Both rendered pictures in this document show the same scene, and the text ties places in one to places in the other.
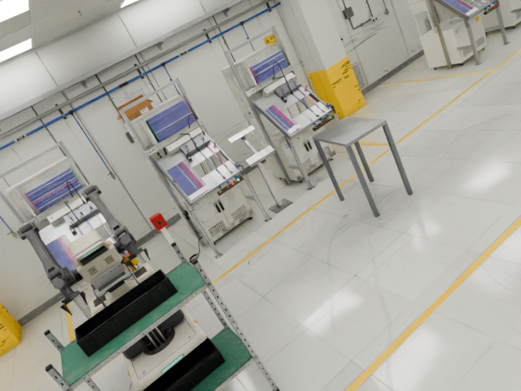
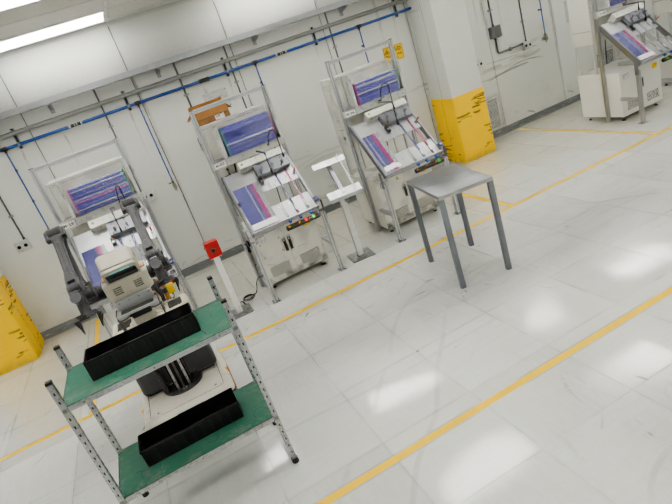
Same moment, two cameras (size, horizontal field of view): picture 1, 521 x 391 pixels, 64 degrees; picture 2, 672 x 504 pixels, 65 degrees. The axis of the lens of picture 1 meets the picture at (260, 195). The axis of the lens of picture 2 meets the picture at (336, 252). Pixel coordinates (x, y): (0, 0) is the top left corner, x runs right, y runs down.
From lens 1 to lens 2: 0.42 m
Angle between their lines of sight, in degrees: 4
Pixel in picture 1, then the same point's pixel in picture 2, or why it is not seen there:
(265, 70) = (371, 91)
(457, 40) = (623, 88)
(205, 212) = (270, 248)
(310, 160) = (407, 206)
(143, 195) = (207, 215)
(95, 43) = (179, 26)
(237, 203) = (310, 243)
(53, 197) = (98, 200)
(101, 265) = (129, 287)
